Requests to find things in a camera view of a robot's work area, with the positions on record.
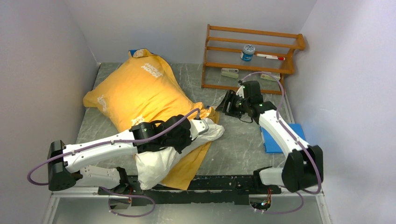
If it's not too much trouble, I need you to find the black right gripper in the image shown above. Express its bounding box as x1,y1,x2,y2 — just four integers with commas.
215,89,250,118

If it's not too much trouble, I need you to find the white pillow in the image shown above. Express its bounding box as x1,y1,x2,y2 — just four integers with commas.
135,119,225,190

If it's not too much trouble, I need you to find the blue and orange pillowcase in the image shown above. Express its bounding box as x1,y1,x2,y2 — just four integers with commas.
83,48,221,191

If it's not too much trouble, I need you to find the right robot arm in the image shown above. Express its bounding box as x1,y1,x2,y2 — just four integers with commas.
216,81,324,194

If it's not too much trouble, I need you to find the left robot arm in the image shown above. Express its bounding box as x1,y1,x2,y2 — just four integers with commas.
48,115,207,194

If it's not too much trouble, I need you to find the small white box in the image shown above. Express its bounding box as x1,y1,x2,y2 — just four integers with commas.
260,71,281,81

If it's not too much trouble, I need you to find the orange wooden rack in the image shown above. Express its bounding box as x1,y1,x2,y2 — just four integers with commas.
201,25,306,90

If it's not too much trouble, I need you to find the blue round jar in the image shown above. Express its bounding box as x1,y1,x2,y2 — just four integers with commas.
240,44,255,62

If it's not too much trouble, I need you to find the blue foam pad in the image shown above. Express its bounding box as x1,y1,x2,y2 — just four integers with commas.
261,123,306,154

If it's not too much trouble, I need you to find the red and white marker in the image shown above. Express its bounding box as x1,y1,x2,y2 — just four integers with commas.
256,53,285,61

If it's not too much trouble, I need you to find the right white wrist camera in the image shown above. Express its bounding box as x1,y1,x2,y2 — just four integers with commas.
236,85,245,98

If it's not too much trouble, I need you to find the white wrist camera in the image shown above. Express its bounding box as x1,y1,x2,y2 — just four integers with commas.
236,85,245,98
190,119,209,140

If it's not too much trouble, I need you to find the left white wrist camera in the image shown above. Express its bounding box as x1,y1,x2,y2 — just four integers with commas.
190,119,209,140

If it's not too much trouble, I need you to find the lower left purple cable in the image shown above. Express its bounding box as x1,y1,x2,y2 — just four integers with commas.
100,187,156,218

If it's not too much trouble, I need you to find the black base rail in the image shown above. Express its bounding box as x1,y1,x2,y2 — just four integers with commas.
98,175,282,207

